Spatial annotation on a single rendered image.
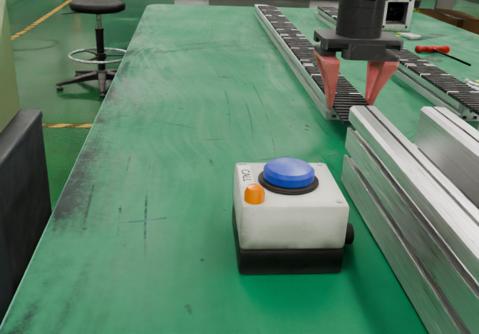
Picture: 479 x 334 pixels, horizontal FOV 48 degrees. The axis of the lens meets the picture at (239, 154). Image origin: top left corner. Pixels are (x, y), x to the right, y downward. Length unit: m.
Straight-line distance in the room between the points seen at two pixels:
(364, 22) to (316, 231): 0.35
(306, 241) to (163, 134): 0.32
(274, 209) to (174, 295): 0.09
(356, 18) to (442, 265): 0.39
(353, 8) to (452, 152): 0.25
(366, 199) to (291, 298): 0.14
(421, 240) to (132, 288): 0.21
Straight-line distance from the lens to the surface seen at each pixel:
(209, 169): 0.58
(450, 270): 0.35
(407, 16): 1.55
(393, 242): 0.43
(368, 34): 0.69
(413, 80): 0.98
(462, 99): 0.81
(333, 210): 0.40
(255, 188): 0.38
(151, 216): 0.49
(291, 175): 0.40
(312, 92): 0.84
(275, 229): 0.39
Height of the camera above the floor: 1.02
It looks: 23 degrees down
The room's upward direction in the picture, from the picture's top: 2 degrees clockwise
